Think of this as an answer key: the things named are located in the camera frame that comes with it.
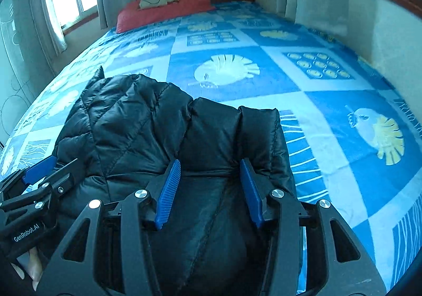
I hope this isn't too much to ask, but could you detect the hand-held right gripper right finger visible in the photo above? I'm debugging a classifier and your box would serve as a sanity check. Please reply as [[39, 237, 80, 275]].
[[240, 158, 388, 296]]

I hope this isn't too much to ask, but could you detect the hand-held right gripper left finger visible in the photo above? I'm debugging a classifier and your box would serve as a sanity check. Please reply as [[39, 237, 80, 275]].
[[36, 159, 181, 296]]

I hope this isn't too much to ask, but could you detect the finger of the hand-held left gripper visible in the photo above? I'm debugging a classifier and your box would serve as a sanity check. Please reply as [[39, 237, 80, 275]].
[[0, 159, 80, 217], [0, 155, 59, 193]]

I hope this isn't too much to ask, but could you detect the black puffer jacket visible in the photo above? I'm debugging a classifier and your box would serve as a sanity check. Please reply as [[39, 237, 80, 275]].
[[33, 65, 308, 296]]

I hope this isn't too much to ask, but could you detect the person's left hand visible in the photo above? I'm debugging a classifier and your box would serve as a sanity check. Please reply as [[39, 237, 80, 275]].
[[12, 246, 45, 290]]

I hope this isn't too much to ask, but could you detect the bed with blue patterned sheet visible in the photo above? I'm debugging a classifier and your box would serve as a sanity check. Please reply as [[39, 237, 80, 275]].
[[0, 0, 422, 293]]

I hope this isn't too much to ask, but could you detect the glass door with circle pattern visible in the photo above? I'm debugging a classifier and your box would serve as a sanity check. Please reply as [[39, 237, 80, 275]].
[[0, 0, 54, 146]]

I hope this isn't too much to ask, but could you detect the red quilted pillow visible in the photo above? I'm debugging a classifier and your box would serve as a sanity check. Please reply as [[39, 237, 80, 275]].
[[116, 0, 216, 34]]

